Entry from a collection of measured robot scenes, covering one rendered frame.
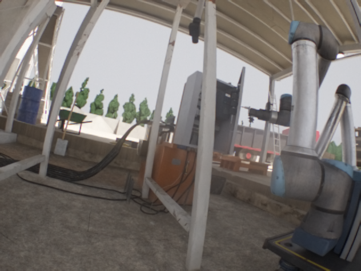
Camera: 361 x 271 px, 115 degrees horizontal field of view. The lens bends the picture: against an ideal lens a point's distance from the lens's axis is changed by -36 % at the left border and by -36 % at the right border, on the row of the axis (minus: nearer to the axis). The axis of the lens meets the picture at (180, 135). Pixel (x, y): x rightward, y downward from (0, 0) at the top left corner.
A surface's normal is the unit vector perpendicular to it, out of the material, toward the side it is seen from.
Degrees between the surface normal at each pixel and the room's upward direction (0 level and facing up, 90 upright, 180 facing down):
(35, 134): 90
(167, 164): 90
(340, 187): 90
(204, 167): 81
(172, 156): 90
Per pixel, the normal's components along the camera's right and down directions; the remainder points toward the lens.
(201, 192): 0.39, -0.14
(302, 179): -0.33, -0.13
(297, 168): -0.56, -0.12
